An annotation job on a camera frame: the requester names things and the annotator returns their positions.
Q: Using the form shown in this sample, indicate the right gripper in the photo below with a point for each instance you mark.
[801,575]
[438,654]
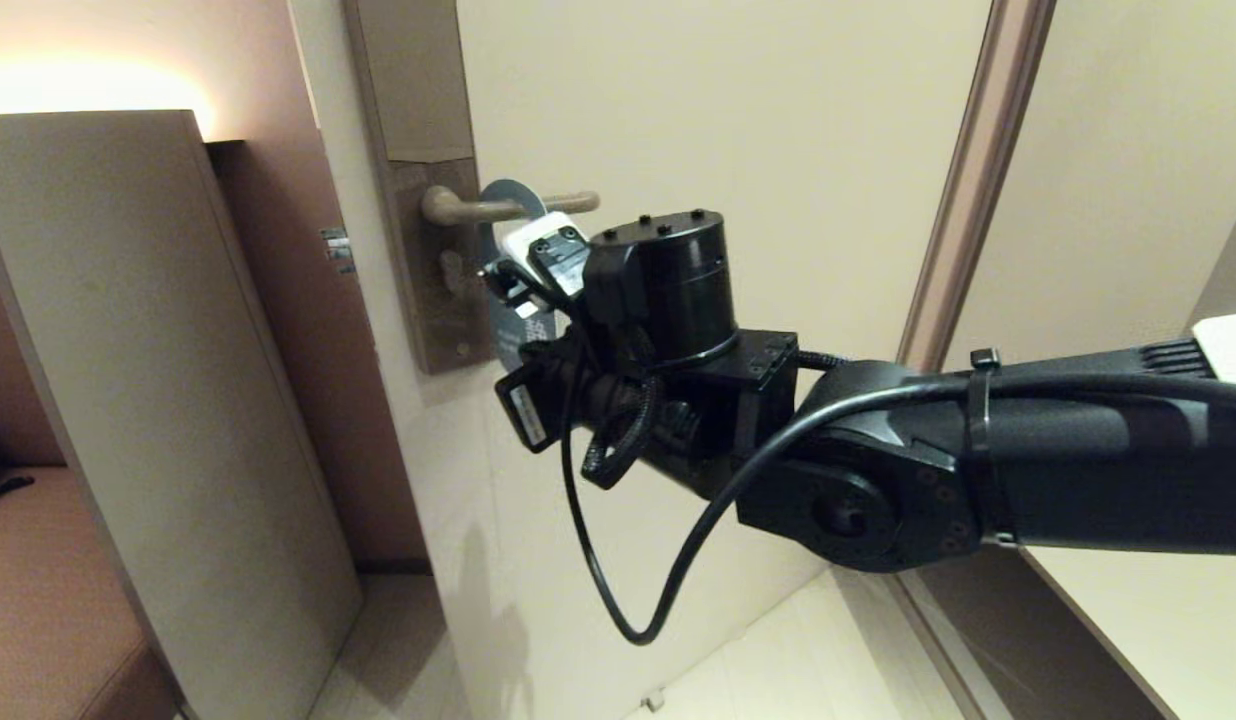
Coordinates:
[538,400]

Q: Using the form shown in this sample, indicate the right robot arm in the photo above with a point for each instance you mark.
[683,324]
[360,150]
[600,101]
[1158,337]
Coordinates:
[1078,460]

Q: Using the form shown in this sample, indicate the round blue-grey door sign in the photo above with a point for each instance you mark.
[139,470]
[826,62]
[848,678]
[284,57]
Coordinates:
[508,200]

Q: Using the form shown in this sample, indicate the small door stop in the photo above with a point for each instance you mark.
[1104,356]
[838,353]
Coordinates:
[655,700]

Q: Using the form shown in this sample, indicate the cream door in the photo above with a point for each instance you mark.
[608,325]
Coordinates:
[778,130]

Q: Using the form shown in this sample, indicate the beige partition panel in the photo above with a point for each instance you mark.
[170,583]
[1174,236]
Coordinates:
[128,350]

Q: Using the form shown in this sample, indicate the brown upholstered sofa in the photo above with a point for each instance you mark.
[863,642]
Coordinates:
[48,600]

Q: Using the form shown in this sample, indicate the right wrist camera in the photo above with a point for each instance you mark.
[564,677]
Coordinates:
[526,245]

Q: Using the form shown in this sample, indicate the small wall label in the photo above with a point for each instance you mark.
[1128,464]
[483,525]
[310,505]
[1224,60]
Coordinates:
[337,250]

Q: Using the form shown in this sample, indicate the brown door frame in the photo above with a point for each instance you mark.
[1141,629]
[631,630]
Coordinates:
[983,190]

